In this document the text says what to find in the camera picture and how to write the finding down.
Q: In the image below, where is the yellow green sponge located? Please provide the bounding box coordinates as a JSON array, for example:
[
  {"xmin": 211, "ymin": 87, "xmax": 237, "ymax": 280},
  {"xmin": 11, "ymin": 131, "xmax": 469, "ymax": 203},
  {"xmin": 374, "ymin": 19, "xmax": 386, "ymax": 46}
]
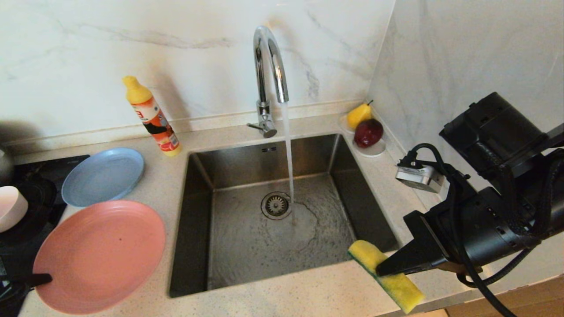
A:
[{"xmin": 347, "ymin": 240, "xmax": 426, "ymax": 314}]

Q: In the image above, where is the pale pink bowl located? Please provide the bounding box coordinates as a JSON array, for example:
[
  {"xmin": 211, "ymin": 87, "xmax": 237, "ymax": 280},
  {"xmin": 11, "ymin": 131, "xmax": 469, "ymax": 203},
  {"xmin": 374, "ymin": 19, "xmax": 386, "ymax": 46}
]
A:
[{"xmin": 0, "ymin": 185, "xmax": 29, "ymax": 233}]

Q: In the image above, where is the pink plate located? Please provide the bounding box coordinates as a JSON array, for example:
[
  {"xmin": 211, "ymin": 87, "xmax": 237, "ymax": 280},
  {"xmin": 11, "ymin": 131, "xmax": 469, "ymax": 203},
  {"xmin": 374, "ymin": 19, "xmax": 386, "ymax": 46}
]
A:
[{"xmin": 33, "ymin": 199, "xmax": 167, "ymax": 315}]

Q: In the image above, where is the blue grey plate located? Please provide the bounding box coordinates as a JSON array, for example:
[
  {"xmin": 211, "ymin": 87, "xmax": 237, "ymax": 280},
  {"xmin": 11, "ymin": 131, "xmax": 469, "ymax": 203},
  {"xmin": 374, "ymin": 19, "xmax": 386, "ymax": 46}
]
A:
[{"xmin": 61, "ymin": 147, "xmax": 145, "ymax": 208}]

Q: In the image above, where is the orange dish soap bottle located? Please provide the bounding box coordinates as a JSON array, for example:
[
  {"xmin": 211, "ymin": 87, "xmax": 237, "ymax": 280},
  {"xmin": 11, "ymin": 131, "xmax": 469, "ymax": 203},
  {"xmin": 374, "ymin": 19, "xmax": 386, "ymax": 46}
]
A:
[{"xmin": 122, "ymin": 75, "xmax": 182, "ymax": 157}]

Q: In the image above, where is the chrome gooseneck faucet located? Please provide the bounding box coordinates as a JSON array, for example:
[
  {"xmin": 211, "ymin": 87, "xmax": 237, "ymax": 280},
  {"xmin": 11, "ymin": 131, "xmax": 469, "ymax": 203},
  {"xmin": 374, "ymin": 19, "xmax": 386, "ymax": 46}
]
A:
[{"xmin": 246, "ymin": 25, "xmax": 290, "ymax": 138}]

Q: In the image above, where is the stainless steel sink basin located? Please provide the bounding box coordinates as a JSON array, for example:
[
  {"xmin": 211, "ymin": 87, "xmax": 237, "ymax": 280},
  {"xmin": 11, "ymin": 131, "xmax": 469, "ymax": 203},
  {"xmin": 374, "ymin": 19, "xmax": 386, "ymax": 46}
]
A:
[{"xmin": 168, "ymin": 133, "xmax": 402, "ymax": 299}]

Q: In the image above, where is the black induction cooktop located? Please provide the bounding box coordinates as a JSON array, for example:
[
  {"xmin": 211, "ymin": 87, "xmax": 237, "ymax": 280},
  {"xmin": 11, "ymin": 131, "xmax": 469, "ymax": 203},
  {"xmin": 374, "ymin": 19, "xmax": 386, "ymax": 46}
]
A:
[{"xmin": 0, "ymin": 154, "xmax": 90, "ymax": 317}]

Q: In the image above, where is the small white dish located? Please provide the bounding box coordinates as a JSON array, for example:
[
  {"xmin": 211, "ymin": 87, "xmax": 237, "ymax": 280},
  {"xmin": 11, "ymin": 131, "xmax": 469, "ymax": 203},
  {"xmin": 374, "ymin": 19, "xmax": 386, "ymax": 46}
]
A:
[{"xmin": 338, "ymin": 114, "xmax": 387, "ymax": 158}]

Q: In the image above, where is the dark red apple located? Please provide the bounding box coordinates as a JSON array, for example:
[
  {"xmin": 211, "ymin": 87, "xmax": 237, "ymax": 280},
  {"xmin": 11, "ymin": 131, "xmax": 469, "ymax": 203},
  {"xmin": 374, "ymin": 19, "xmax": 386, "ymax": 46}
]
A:
[{"xmin": 354, "ymin": 118, "xmax": 385, "ymax": 148}]

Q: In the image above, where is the round metal drain strainer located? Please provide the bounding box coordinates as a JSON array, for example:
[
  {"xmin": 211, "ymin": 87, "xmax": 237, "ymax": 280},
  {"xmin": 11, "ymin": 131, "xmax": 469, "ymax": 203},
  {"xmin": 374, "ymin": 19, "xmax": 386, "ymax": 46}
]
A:
[{"xmin": 260, "ymin": 192, "xmax": 293, "ymax": 221}]

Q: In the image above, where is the yellow pear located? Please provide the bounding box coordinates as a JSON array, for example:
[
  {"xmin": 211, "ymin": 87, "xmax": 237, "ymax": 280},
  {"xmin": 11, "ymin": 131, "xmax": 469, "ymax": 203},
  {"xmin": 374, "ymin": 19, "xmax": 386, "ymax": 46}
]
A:
[{"xmin": 347, "ymin": 100, "xmax": 374, "ymax": 130}]

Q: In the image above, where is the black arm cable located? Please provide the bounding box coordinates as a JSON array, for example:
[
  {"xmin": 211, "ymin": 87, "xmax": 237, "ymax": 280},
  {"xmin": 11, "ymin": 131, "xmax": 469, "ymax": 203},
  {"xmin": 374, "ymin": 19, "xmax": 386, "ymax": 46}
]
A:
[{"xmin": 403, "ymin": 143, "xmax": 518, "ymax": 317}]

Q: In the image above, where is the black braided cable sleeve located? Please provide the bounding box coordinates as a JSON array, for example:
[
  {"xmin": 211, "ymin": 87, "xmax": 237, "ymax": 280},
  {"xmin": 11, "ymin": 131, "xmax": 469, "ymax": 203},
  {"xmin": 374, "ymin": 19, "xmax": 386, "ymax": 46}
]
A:
[{"xmin": 456, "ymin": 154, "xmax": 564, "ymax": 289}]

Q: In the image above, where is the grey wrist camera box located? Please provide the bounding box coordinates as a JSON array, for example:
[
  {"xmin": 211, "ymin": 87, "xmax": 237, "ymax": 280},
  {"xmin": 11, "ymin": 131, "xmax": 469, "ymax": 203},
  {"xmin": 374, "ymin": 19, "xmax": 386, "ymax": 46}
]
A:
[{"xmin": 395, "ymin": 163, "xmax": 445, "ymax": 194}]

